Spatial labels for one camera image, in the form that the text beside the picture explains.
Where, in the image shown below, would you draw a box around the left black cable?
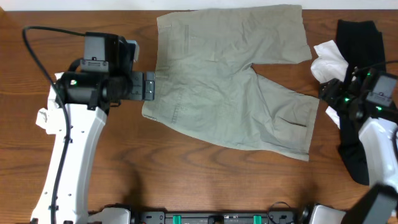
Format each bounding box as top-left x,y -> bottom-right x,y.
21,26 -> 86,224

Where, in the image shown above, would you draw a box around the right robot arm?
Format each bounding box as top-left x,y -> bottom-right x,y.
303,67 -> 397,223

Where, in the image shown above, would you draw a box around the white garment on right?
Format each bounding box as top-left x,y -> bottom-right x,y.
310,39 -> 357,129

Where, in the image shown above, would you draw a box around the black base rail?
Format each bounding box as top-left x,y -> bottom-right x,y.
88,201 -> 346,224

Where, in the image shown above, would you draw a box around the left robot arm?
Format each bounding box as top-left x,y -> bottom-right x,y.
30,32 -> 155,223

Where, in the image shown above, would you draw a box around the black garment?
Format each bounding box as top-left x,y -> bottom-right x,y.
336,19 -> 385,185

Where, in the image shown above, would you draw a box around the white folded garment on left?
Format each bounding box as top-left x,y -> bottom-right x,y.
35,86 -> 65,134

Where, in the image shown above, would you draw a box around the grey-green shorts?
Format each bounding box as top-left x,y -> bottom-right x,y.
142,4 -> 319,161

